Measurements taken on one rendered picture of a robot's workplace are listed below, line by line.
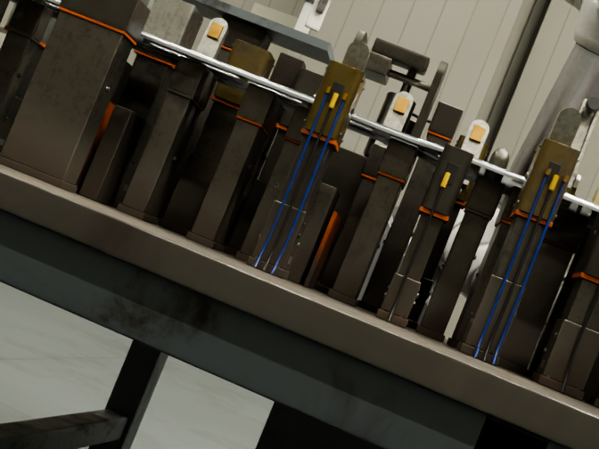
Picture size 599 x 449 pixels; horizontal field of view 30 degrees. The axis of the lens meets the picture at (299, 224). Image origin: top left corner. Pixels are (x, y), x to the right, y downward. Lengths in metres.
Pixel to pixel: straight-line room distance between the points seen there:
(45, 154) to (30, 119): 0.06
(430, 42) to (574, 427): 6.63
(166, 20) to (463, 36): 5.64
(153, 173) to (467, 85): 5.79
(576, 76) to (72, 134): 1.05
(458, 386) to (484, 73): 6.52
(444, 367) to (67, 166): 0.85
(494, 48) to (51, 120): 6.02
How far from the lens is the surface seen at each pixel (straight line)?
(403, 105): 2.09
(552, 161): 1.71
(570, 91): 2.35
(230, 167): 1.91
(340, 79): 1.75
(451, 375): 1.17
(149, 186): 1.93
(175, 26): 2.16
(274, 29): 2.28
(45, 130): 1.84
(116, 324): 1.28
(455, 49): 7.68
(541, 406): 1.17
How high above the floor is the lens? 0.73
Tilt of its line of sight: 2 degrees up
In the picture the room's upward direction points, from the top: 22 degrees clockwise
